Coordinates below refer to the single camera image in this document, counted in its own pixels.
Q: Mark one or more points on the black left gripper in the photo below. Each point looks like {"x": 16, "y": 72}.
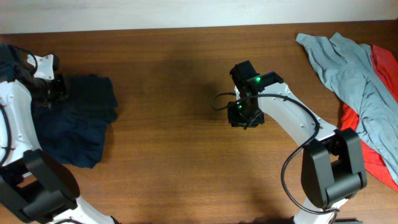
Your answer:
{"x": 60, "y": 80}

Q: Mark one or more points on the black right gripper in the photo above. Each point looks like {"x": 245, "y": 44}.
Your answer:
{"x": 236, "y": 120}

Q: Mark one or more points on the dark green shirt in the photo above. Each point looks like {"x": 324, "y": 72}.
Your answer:
{"x": 92, "y": 97}

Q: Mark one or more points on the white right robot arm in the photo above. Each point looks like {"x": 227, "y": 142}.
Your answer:
{"x": 333, "y": 170}

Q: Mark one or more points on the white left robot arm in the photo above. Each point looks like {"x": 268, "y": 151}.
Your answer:
{"x": 34, "y": 186}

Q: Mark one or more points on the navy blue folded garment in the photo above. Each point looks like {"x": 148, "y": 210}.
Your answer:
{"x": 68, "y": 135}

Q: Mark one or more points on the light blue shirt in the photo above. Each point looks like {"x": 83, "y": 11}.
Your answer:
{"x": 345, "y": 68}

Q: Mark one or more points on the red garment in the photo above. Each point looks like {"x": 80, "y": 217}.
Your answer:
{"x": 385, "y": 67}

